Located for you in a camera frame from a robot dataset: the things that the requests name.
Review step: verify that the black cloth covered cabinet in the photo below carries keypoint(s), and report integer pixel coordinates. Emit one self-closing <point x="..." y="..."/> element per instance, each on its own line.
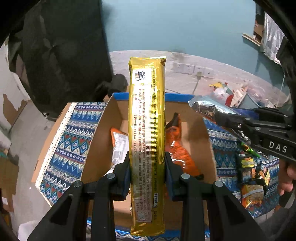
<point x="60" y="53"/>

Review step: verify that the large orange red snack packet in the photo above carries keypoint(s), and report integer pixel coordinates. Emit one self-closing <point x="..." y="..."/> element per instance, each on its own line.
<point x="119" y="148"/>

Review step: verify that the gold snack packet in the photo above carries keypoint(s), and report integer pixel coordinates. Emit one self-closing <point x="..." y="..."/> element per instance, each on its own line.
<point x="148" y="139"/>

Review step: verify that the wooden window sill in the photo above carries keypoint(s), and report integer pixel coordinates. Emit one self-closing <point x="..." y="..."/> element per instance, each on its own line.
<point x="251" y="39"/>

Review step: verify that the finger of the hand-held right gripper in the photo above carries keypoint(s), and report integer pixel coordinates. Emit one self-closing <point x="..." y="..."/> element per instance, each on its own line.
<point x="231" y="120"/>
<point x="268" y="112"/>

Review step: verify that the light blue trash bin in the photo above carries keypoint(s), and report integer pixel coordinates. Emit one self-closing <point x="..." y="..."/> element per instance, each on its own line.
<point x="256" y="100"/>

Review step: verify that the blue cardboard box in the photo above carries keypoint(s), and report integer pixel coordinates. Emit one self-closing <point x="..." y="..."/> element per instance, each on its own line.
<point x="192" y="120"/>

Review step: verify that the silver curtain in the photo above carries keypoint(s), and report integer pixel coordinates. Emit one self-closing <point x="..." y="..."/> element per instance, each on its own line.
<point x="272" y="39"/>

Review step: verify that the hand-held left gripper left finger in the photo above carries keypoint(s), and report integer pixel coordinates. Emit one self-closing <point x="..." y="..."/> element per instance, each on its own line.
<point x="126" y="172"/>

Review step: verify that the white plastic bag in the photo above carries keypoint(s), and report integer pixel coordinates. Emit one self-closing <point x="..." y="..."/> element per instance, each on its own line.
<point x="30" y="229"/>

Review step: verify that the orange clear snack packet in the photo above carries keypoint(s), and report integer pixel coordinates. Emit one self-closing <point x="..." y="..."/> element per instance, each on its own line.
<point x="180" y="150"/>

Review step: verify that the small yellow snack packet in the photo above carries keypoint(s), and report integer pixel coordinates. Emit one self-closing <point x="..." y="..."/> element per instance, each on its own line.
<point x="252" y="197"/>

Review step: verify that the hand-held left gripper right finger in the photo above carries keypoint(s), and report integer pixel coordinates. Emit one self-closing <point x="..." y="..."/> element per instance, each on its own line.
<point x="167" y="172"/>

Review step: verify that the white wall socket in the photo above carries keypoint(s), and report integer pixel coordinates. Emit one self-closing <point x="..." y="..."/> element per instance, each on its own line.
<point x="178" y="67"/>
<point x="189" y="68"/>
<point x="208" y="72"/>
<point x="199" y="70"/>

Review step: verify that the person's right hand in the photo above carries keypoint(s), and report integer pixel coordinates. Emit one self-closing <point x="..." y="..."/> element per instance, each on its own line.
<point x="285" y="180"/>

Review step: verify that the printed blanket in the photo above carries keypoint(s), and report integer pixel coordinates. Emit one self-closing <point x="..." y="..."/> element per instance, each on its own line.
<point x="69" y="148"/>

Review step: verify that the silver snack packet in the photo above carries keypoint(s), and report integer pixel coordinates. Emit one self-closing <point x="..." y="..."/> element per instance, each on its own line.
<point x="208" y="107"/>

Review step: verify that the green snack packet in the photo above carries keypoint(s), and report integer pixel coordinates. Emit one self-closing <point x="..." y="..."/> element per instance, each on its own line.
<point x="251" y="150"/>

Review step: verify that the white red paper bag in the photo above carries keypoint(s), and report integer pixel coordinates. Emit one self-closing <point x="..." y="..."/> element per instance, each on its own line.
<point x="240" y="95"/>

